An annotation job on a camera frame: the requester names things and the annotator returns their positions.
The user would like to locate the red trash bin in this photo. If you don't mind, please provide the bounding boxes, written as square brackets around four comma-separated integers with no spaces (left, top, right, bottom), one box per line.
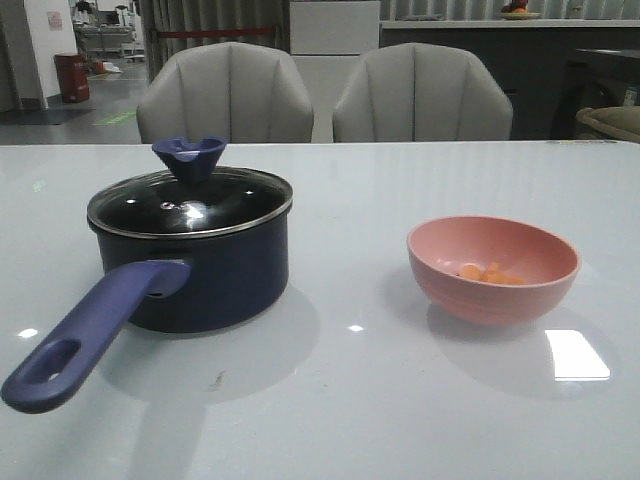
[54,53,90,103]

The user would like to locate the dark kitchen counter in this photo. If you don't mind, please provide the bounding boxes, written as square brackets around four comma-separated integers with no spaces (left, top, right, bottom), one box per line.
[380,19,639,140]

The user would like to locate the right beige chair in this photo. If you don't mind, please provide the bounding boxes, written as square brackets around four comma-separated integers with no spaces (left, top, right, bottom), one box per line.
[332,43,513,143]

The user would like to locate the pink bowl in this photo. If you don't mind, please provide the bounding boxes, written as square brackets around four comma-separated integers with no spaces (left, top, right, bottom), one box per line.
[407,215,580,326]

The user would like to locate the beige chair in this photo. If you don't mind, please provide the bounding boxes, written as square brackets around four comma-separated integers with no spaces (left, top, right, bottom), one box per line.
[136,42,314,143]
[332,43,513,143]

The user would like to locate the left beige chair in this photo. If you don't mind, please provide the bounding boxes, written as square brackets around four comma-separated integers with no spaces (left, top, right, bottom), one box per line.
[136,42,314,143]

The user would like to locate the fruit plate on counter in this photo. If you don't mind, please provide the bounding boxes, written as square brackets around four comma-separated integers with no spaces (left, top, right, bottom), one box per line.
[500,0,541,20]

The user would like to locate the orange ham slices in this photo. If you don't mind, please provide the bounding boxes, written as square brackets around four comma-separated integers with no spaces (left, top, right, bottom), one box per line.
[457,262,525,285]

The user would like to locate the grey curtain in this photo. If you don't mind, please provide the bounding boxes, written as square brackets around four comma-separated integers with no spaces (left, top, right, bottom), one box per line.
[138,0,290,80]

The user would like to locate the beige cushion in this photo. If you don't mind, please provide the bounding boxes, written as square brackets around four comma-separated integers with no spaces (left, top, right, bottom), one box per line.
[576,106,640,143]

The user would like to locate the red barrier belt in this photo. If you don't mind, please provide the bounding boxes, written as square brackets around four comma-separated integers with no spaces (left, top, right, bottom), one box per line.
[151,26,277,39]

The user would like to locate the glass lid blue knob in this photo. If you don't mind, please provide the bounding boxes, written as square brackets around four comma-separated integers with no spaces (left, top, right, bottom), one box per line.
[87,136,293,240]

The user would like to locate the dark blue saucepan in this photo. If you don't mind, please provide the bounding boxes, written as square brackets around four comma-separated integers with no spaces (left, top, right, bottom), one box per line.
[1,206,292,414]

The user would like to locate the white cabinet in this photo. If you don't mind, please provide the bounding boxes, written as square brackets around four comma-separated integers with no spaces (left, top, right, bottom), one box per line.
[289,1,380,143]

